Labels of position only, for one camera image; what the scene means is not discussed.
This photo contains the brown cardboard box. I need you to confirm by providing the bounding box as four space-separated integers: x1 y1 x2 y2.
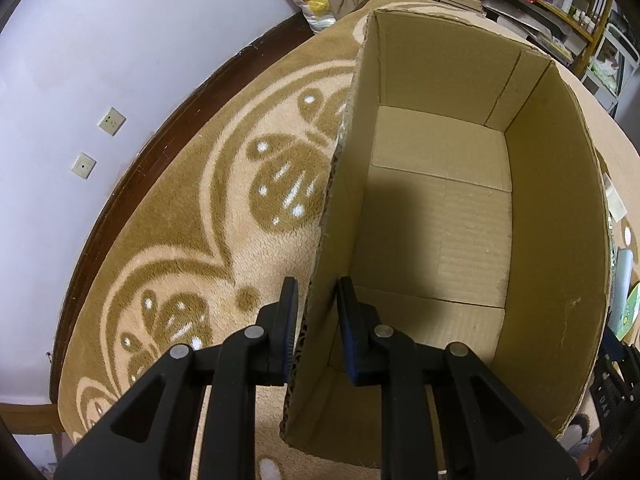
282 3 611 467

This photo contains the light blue cylindrical device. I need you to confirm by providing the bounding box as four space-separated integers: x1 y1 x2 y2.
611 248 634 315

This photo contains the round green white fan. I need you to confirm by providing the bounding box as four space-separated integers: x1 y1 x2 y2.
615 284 639 340

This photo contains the brown beige patterned rug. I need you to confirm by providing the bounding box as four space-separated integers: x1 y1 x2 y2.
58 0 639 479

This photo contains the yellow wooden shelf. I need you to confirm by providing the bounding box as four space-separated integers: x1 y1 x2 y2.
438 0 614 77

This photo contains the beige wall outlet lower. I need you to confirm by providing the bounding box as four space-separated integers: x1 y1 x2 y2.
70 153 96 180

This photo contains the beige wall outlet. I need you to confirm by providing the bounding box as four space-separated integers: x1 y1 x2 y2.
98 107 126 136
70 153 96 180

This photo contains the beige wall outlet upper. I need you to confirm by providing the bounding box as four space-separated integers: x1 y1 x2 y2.
98 107 126 136

